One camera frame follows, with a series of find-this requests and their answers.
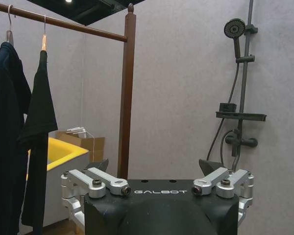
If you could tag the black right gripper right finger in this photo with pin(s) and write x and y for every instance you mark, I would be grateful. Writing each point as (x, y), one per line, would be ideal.
(218, 180)

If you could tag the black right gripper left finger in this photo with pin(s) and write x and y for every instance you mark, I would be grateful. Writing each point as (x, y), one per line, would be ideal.
(98, 182)

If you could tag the black hanging garment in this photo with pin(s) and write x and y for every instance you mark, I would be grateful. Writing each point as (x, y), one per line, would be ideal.
(39, 110)

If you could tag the navy hanging garment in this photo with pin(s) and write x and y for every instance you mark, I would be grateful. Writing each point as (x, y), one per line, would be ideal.
(5, 122)

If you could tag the wooden hanger with metal hook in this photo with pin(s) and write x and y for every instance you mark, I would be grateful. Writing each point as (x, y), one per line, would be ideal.
(9, 36)
(43, 44)

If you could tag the brown cardboard box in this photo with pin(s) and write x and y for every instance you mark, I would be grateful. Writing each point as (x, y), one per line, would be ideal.
(93, 147)

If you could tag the black shower mixer tap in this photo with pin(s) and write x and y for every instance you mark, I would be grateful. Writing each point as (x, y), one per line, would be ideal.
(240, 142)

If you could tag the yellow and white tub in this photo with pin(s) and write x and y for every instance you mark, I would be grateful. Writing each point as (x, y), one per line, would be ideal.
(61, 156)

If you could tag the white sheets in box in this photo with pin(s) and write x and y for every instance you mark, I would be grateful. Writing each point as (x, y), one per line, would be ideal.
(76, 129)

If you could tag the dark shower shelf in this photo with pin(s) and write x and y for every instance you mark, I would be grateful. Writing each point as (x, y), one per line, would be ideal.
(242, 116)

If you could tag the small black box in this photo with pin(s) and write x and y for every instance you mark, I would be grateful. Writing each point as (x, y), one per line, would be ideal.
(227, 107)

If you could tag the dark round shower head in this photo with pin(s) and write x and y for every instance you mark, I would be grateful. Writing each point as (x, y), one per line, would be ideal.
(234, 29)

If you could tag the brown wooden rack rod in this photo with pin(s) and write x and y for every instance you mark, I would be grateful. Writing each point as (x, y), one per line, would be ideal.
(63, 24)

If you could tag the brown wooden rack post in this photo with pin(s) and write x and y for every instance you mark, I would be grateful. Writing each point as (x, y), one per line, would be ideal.
(127, 98)

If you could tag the grey shower riser rail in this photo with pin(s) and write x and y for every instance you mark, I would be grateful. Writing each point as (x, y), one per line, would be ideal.
(247, 73)

